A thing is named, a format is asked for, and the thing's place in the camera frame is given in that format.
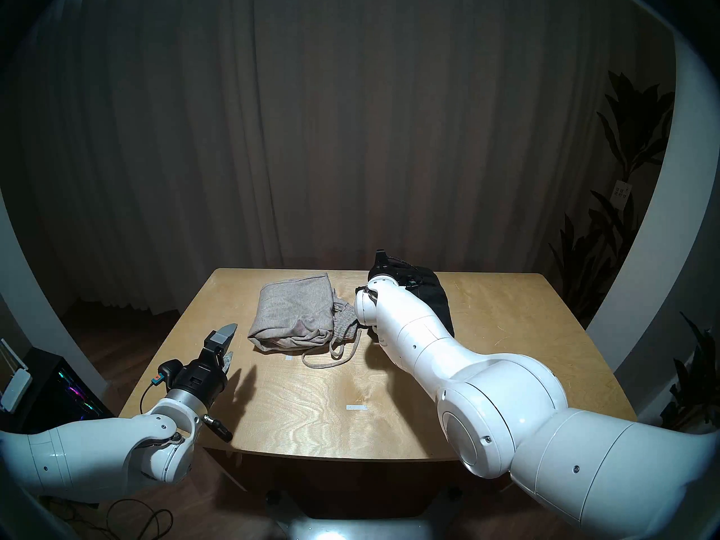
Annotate tall dark leafy plant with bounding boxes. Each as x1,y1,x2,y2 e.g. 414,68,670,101
548,71,676,326

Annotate small white box device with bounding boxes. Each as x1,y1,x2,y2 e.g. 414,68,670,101
0,369,33,413

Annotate grey drawstring pants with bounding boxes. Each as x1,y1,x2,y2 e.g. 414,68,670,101
247,273,362,369

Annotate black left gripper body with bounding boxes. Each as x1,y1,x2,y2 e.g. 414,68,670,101
169,348,230,410

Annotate black drawstring pants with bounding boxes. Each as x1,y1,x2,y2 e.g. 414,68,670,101
355,266,455,338

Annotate brown pleated curtain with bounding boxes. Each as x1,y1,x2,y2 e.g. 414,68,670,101
11,0,676,320

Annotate black floor cable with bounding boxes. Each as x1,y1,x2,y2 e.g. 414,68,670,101
62,498,174,540

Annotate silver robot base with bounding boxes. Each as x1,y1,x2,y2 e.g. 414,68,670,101
264,488,467,540

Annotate black computer tower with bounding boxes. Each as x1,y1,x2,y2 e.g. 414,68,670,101
0,348,116,433

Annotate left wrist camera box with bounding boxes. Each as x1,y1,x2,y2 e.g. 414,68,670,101
152,360,183,389

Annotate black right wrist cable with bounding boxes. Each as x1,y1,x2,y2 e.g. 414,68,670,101
388,256,422,289

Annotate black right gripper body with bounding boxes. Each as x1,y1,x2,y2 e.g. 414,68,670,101
368,249,406,284

